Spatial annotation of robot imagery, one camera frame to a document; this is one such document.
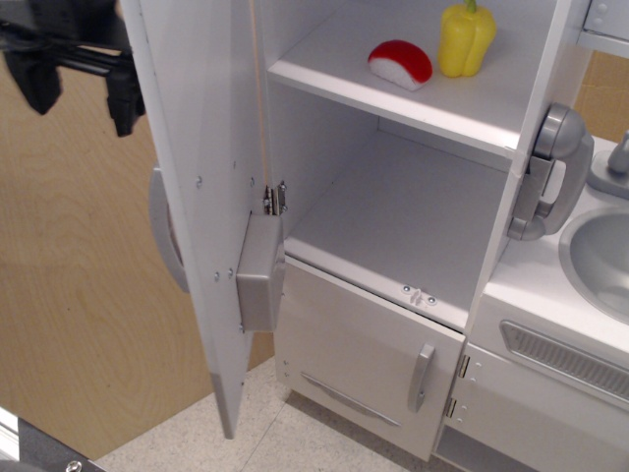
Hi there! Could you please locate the red white toy sushi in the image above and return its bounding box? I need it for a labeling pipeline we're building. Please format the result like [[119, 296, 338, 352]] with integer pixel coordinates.
[[368, 39, 433, 91]]

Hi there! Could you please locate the metal cabinet hinge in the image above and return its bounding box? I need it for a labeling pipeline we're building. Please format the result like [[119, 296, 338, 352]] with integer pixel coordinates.
[[445, 397, 457, 418], [458, 355, 470, 378]]

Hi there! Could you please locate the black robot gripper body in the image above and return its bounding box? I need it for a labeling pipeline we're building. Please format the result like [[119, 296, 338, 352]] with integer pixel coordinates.
[[1, 1, 133, 65]]

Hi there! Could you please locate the brown cardboard box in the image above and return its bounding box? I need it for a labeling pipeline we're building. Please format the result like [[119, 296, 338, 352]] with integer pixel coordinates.
[[575, 52, 628, 143]]

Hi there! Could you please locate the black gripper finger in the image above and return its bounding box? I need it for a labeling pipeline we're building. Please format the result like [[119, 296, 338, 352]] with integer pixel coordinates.
[[105, 65, 145, 138], [4, 51, 62, 115]]

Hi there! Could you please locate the grey ice dispenser panel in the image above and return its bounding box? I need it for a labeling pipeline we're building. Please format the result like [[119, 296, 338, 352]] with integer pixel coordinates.
[[236, 214, 286, 332]]

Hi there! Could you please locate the grey lower door handle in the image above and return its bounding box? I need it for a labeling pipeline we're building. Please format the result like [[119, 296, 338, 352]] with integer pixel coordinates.
[[407, 343, 435, 413]]

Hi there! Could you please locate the grey toy telephone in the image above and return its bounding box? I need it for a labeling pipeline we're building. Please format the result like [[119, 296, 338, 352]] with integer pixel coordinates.
[[507, 103, 594, 241]]

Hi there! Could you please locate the metal lower cabinet hinge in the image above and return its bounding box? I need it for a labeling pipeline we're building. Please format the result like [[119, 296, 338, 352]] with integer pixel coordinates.
[[445, 397, 457, 418]]

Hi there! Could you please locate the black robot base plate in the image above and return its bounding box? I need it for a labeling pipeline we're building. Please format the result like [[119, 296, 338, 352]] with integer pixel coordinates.
[[1, 408, 102, 472]]

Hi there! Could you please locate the white toy kitchen counter unit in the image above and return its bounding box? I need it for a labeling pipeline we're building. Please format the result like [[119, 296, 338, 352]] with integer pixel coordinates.
[[430, 137, 629, 472]]

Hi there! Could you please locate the grey upper door handle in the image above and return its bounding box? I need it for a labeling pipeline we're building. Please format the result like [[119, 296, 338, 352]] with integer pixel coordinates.
[[148, 162, 189, 293]]

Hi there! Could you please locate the white magnetic door catch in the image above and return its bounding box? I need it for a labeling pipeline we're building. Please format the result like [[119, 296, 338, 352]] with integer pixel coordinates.
[[401, 285, 437, 307]]

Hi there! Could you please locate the grey toy sink basin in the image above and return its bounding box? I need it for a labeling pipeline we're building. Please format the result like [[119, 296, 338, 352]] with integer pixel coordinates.
[[559, 207, 628, 324]]

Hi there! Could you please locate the grey vent grille panel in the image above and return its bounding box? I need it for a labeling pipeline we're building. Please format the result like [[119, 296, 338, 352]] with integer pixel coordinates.
[[499, 321, 628, 402]]

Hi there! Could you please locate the plywood board panel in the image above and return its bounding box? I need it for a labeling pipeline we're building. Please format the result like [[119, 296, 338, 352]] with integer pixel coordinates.
[[0, 0, 276, 461]]

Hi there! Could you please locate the white toy fridge cabinet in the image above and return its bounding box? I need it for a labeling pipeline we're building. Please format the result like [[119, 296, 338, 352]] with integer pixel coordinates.
[[249, 0, 574, 463]]

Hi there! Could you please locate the metal fridge door hinge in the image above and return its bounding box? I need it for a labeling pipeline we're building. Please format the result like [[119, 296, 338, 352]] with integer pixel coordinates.
[[262, 181, 288, 216]]

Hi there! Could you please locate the yellow toy bell pepper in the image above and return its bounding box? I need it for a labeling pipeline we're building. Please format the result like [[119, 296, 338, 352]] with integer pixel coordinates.
[[437, 1, 497, 78]]

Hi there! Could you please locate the white lower freezer door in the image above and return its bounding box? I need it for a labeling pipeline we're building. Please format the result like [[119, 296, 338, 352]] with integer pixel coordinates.
[[274, 259, 464, 459]]

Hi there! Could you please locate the grey toy faucet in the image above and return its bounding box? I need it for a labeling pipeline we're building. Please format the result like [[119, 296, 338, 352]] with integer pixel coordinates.
[[587, 132, 628, 200]]

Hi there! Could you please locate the white fridge door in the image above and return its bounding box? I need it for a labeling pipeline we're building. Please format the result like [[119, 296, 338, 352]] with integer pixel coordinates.
[[122, 1, 265, 438]]

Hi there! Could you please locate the grey door handle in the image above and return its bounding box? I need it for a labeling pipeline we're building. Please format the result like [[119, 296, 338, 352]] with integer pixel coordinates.
[[148, 162, 189, 293], [407, 343, 435, 413]]

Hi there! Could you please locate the metal upper cabinet hinge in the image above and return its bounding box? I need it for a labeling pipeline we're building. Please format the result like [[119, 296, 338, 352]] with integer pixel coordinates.
[[458, 355, 470, 378]]

